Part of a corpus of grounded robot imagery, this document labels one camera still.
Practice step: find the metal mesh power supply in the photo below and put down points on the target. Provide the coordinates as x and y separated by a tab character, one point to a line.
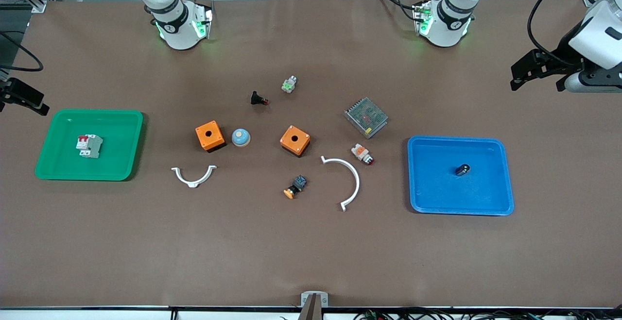
365	117

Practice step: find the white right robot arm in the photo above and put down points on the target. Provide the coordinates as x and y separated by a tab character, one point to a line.
177	33

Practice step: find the small white curved bracket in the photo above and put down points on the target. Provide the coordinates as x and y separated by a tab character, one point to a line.
193	183

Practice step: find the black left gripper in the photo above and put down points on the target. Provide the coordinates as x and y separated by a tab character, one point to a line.
565	48

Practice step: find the yellow pushbutton black blue body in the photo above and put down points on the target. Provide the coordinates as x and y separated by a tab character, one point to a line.
297	185

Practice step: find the white green indicator switch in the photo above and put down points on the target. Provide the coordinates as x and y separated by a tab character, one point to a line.
289	85

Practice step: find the brown table mat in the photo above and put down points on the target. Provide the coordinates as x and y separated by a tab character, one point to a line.
291	252

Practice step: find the large white curved bracket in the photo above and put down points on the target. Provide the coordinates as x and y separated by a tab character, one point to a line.
357	179

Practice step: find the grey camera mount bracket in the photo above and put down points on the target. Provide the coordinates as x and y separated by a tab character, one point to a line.
314	300

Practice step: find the grey red circuit breaker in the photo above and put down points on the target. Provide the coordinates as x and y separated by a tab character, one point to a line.
90	146

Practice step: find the red pushbutton white orange body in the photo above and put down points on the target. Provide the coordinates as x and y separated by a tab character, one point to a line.
360	153

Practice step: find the black pushbutton with red tip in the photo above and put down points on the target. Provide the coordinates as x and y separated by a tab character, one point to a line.
256	98

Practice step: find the blue white dome button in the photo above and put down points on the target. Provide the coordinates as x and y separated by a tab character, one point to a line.
240	138

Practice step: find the blue plastic tray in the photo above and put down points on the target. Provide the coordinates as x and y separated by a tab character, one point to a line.
437	189

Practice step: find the orange button enclosure box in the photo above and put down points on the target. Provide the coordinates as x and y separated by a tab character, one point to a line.
201	139
301	141

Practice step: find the black cylindrical capacitor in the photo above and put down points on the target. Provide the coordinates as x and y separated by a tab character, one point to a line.
462	170

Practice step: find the green plastic tray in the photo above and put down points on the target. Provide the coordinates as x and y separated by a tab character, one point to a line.
116	157

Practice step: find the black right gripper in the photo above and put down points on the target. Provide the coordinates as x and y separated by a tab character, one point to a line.
19	93

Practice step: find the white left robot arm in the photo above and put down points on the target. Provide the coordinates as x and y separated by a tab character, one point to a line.
444	31

